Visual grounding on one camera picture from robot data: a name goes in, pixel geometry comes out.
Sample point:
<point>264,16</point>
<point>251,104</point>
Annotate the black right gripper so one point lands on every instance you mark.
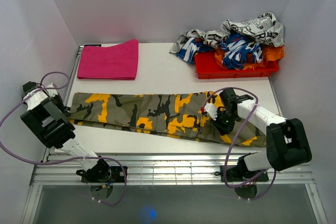
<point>222,129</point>

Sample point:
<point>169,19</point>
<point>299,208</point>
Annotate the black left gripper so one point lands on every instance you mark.
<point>61,106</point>

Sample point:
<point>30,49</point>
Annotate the camouflage yellow green trousers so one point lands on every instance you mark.
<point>171,115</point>

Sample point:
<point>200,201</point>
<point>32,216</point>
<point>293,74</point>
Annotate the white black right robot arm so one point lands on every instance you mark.
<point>286,141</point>

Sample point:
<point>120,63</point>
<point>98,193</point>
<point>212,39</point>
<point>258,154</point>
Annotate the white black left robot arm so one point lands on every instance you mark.
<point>47,118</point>

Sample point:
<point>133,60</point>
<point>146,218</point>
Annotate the folded pink trousers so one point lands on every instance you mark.
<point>118,62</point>

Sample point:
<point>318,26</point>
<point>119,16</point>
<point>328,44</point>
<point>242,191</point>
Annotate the blue white patterned trousers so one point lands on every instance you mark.
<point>231,44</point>

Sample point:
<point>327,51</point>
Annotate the orange trousers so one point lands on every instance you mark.
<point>246,60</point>

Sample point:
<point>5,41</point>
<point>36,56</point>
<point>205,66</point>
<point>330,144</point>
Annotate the newspaper print trousers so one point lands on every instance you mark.
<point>264,29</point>

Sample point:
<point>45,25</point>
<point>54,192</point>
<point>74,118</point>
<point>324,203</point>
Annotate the red plastic tray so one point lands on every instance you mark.
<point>208,65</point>

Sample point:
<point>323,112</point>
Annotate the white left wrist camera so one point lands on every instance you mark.
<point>51,89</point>

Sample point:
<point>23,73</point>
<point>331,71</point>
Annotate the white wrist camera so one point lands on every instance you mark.
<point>210,110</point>
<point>51,89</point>

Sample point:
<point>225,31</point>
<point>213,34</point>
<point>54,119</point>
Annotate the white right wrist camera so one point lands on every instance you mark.
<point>210,110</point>

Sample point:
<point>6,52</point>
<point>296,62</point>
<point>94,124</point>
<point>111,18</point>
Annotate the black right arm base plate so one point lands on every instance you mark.
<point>232,176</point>

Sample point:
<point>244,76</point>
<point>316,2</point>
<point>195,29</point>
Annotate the aluminium table frame rail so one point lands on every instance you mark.
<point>156,160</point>

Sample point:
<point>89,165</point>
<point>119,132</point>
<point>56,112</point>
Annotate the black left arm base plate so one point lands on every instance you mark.
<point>114,174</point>

